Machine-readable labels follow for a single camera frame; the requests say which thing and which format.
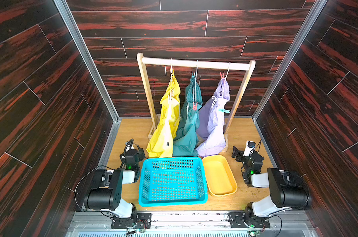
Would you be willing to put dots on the yellow clothespin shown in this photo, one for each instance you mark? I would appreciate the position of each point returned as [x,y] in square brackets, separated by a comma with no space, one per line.
[172,73]

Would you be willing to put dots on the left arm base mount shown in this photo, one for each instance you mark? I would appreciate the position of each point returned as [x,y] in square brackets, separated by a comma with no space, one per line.
[138,220]

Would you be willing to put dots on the blue wire hanger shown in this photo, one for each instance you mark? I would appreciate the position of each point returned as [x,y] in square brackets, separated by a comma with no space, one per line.
[196,68]

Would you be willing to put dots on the wooden clothes rack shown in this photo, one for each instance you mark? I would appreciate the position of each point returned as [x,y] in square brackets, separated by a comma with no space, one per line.
[248,68]

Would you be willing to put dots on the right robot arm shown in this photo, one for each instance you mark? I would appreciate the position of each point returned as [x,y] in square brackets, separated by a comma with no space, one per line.
[287,190]

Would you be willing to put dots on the yellow plastic tray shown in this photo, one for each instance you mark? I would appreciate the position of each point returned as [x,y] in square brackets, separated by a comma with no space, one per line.
[219,176]

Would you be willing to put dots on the lilac shorts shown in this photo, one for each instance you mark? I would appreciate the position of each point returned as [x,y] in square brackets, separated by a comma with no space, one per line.
[212,121]

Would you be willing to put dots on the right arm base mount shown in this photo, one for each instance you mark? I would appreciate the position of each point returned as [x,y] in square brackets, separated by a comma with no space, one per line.
[243,220]

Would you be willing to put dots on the green shorts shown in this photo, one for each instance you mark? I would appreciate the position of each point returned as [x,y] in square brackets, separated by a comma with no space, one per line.
[186,139]

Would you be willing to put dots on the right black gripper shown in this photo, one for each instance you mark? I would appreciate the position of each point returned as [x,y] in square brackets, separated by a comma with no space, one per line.
[238,152]

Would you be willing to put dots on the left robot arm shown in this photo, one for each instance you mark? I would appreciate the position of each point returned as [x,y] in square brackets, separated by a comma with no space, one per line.
[105,192]

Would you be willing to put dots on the turquoise plastic basket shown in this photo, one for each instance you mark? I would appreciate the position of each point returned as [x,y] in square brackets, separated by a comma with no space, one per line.
[172,181]

